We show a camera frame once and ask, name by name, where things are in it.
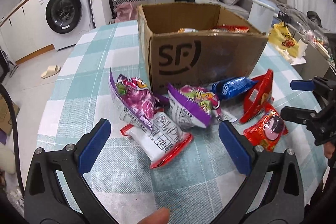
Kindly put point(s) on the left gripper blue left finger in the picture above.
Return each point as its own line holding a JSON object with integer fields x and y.
{"x": 91, "y": 144}

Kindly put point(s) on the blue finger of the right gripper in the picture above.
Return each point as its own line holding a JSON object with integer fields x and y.
{"x": 297, "y": 115}
{"x": 302, "y": 85}

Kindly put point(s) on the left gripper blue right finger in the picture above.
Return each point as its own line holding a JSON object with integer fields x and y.
{"x": 238, "y": 147}

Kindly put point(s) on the red chocolate pie pack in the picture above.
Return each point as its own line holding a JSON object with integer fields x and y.
{"x": 268, "y": 130}

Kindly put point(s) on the red cone chips bag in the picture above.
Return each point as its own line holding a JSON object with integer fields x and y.
{"x": 256, "y": 98}

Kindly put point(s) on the purple grape candy bag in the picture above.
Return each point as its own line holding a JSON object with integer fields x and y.
{"x": 137, "y": 97}

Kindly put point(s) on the white red instruction snack pack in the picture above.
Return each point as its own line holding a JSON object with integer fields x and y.
{"x": 163, "y": 143}

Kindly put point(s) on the blue cookie pack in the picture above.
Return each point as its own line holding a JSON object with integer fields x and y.
{"x": 232, "y": 87}

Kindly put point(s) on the silver red noodle bag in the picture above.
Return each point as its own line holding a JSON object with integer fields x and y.
{"x": 231, "y": 28}

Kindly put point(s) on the white red noodle snack bag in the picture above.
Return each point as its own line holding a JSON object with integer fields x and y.
{"x": 186, "y": 30}

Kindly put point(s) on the person's right hand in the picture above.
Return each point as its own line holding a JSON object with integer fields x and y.
{"x": 328, "y": 149}

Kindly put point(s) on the person's left hand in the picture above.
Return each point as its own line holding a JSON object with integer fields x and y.
{"x": 160, "y": 216}

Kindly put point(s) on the yellow plastic bag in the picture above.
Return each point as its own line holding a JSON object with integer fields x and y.
{"x": 280, "y": 36}

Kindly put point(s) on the white cylindrical appliance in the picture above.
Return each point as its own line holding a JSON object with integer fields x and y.
{"x": 261, "y": 16}

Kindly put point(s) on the beige slipper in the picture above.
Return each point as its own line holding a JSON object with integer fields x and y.
{"x": 51, "y": 71}

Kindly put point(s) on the small cardboard box on floor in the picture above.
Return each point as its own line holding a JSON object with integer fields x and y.
{"x": 5, "y": 119}

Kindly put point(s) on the brown SF cardboard box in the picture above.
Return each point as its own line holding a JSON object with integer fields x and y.
{"x": 197, "y": 58}

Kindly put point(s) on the pink cloth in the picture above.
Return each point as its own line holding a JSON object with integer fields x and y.
{"x": 126, "y": 11}

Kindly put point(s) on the white washing machine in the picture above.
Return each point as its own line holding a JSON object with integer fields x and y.
{"x": 65, "y": 21}

